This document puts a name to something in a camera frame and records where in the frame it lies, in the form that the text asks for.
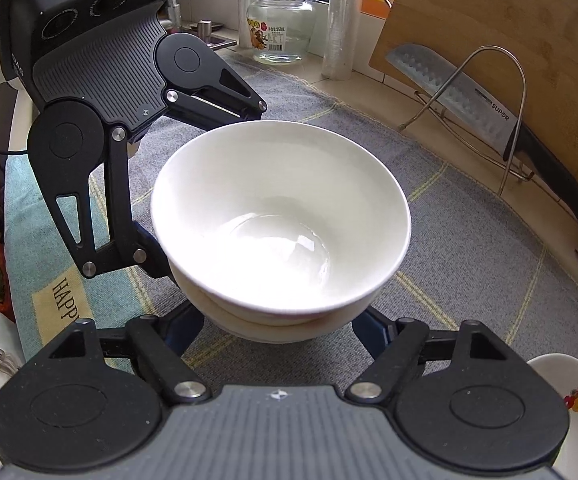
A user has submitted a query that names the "white floral bowl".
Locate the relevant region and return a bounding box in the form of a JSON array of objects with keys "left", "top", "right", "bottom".
[{"left": 168, "top": 259, "right": 401, "bottom": 345}]

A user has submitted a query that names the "plain white bowl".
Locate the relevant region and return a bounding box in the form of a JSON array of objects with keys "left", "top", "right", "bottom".
[{"left": 150, "top": 120, "right": 411, "bottom": 318}]

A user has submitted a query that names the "steel kitchen cleaver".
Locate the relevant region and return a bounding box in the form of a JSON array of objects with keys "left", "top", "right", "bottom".
[{"left": 385, "top": 44, "right": 578, "bottom": 220}]

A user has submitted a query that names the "glass jar green lid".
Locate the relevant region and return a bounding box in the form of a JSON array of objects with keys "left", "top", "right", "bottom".
[{"left": 247, "top": 0, "right": 316, "bottom": 65}]

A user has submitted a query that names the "grey checked table mat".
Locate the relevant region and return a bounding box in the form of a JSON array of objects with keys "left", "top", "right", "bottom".
[{"left": 3, "top": 54, "right": 578, "bottom": 391}]

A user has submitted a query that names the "tall plastic wrap roll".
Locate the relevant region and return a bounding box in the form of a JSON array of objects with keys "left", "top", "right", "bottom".
[{"left": 321, "top": 0, "right": 362, "bottom": 80}]

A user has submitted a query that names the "bamboo cutting board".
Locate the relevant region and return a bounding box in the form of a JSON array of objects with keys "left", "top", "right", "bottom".
[{"left": 369, "top": 0, "right": 578, "bottom": 181}]

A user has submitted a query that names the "wire knife rack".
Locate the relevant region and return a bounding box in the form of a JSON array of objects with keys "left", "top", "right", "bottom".
[{"left": 385, "top": 44, "right": 532, "bottom": 194}]

